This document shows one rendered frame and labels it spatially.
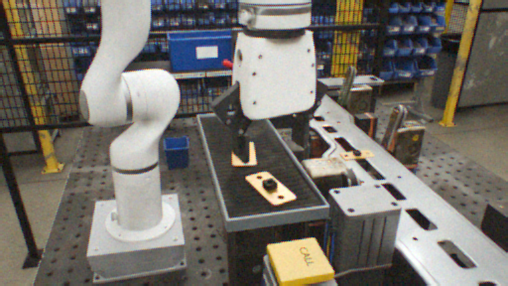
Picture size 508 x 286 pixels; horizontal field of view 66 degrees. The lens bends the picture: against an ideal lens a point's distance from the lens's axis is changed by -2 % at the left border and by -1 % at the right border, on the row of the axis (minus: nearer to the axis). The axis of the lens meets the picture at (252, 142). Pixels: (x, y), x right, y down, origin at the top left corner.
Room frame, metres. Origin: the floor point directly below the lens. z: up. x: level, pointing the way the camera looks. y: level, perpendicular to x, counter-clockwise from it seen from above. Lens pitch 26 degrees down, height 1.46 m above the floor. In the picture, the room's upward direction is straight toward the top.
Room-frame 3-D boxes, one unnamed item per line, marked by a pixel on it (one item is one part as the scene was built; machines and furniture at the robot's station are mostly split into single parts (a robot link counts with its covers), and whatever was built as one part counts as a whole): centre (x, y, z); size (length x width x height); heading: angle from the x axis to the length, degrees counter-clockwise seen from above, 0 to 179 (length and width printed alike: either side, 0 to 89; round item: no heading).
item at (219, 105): (0.46, 0.01, 1.30); 0.08 x 0.01 x 0.06; 119
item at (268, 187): (0.48, -0.03, 1.17); 0.08 x 0.04 x 0.01; 29
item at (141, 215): (0.89, 0.31, 0.88); 0.19 x 0.19 x 0.18
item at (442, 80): (4.00, -2.15, 0.36); 0.50 x 0.50 x 0.73
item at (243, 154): (0.45, 0.02, 1.25); 0.03 x 0.03 x 0.07; 29
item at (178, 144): (1.40, 0.30, 0.74); 0.11 x 0.10 x 0.09; 13
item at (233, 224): (0.59, 0.01, 1.16); 0.37 x 0.14 x 0.02; 13
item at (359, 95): (1.33, -0.38, 0.87); 0.12 x 0.09 x 0.35; 103
